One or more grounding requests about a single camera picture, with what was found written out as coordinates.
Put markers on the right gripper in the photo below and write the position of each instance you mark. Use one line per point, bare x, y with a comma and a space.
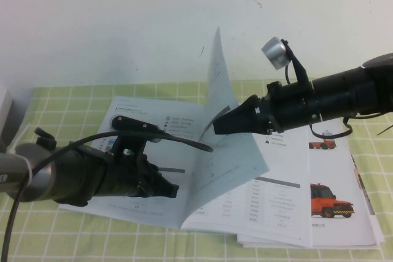
285, 108

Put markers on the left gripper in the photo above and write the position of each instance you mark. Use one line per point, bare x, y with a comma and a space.
122, 179

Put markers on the white product manual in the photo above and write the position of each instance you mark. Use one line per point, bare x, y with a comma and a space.
276, 213

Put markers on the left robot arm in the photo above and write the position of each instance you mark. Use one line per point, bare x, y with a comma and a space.
43, 188

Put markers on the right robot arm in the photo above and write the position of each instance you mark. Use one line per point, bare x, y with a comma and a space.
353, 93

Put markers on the green white checked tablecloth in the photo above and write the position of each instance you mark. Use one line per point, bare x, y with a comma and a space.
76, 237

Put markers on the white zip tie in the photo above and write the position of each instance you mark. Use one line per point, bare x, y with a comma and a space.
28, 165

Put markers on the left black camera bracket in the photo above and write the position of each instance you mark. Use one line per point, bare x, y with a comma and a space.
132, 124

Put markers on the black camera bracket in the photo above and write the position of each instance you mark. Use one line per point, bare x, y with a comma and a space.
302, 78
132, 124

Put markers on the right black camera bracket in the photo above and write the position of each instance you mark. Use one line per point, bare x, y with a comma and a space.
302, 78

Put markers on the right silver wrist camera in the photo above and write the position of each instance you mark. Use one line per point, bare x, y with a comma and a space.
274, 51

